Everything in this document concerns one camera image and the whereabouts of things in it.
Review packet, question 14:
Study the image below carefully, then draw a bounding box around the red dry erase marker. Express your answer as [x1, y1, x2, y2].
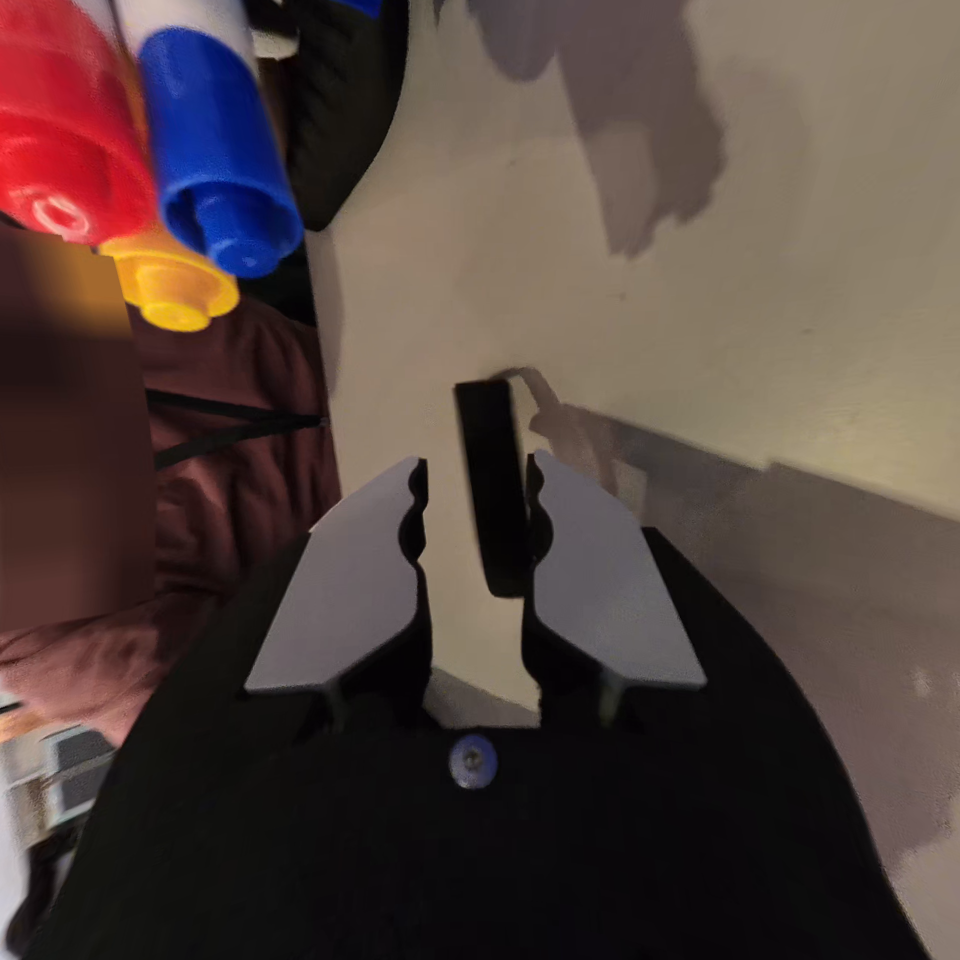
[0, 0, 159, 247]

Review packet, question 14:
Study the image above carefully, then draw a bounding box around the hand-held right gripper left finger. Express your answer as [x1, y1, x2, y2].
[243, 456, 436, 725]

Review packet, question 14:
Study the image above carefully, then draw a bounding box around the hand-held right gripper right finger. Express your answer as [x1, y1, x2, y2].
[522, 450, 709, 721]

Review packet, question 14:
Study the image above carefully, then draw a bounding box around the blue dry erase marker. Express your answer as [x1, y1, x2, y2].
[112, 0, 305, 280]

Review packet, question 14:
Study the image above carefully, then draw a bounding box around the black hook-and-loop tie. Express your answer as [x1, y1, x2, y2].
[453, 378, 535, 600]

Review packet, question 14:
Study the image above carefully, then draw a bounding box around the black chair armrest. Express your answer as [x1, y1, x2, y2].
[247, 0, 412, 232]

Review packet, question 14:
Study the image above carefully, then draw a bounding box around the yellow highlighter marker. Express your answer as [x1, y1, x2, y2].
[97, 225, 241, 333]

